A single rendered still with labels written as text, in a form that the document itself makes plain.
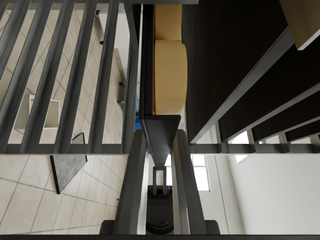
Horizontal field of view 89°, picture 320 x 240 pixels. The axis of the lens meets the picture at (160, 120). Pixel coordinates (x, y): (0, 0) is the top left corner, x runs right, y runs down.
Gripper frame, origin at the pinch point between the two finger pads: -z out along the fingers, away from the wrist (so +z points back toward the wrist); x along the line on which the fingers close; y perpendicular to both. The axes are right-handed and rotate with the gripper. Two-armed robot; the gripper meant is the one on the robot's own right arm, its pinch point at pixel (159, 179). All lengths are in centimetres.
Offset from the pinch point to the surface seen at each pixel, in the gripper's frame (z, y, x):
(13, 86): -22, -17, -46
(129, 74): -26.2, -20.3, -10.1
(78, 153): -3.6, -7.8, -22.8
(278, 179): 130, -222, 204
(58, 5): -56, -39, -42
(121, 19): -118, -211, -53
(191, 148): -4.8, -8.2, 9.0
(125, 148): -4.9, -8.2, -9.7
